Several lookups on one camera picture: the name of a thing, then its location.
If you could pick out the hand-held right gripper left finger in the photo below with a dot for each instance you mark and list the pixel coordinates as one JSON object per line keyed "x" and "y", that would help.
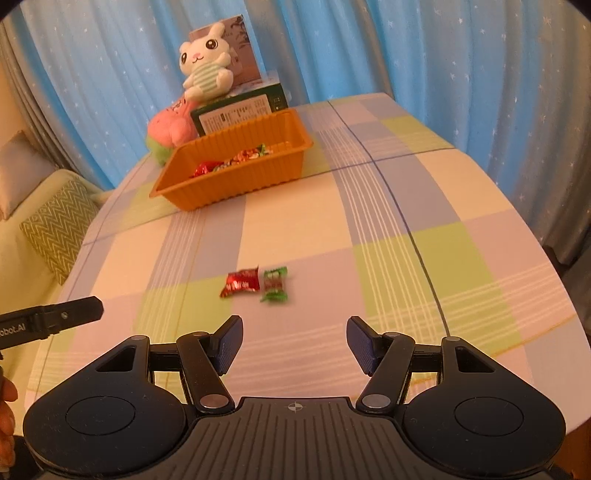
{"x": 229, "y": 345}

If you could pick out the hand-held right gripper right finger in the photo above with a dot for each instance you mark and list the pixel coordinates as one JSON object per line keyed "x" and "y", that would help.
{"x": 361, "y": 345}

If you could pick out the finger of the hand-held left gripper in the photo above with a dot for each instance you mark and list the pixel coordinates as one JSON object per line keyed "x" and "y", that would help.
{"x": 69, "y": 315}

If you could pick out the large red candy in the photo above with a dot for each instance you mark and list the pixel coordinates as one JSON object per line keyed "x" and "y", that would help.
{"x": 240, "y": 282}

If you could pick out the green candy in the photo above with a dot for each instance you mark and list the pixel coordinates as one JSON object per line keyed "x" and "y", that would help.
{"x": 274, "y": 285}

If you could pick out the orange plastic tray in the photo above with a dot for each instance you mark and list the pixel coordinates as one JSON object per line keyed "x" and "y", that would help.
{"x": 240, "y": 184}

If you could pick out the long green snack packet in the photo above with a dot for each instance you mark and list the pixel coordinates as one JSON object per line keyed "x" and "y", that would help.
{"x": 244, "y": 156}

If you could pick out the person's left hand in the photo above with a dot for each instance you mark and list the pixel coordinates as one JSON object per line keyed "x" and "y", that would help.
{"x": 5, "y": 415}

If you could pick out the pale green sofa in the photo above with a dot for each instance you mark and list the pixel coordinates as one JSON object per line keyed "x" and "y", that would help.
{"x": 27, "y": 277}

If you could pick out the green zigzag pillow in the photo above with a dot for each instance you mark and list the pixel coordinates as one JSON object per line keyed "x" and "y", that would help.
{"x": 57, "y": 226}

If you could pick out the white pillow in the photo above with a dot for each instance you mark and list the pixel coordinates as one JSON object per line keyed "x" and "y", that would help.
{"x": 23, "y": 175}

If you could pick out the pink starfish plush toy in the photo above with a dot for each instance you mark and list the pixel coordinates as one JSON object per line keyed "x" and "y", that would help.
{"x": 171, "y": 127}

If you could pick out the grey curtain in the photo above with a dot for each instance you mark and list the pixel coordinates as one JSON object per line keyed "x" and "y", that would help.
{"x": 41, "y": 92}

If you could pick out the green cardboard box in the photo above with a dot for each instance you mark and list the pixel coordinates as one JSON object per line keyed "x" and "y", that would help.
{"x": 240, "y": 110}

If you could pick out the white rabbit plush toy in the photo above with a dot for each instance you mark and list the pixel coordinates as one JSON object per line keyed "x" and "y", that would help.
{"x": 205, "y": 64}

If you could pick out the blue star curtain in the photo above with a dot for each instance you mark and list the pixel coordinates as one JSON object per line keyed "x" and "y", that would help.
{"x": 415, "y": 50}

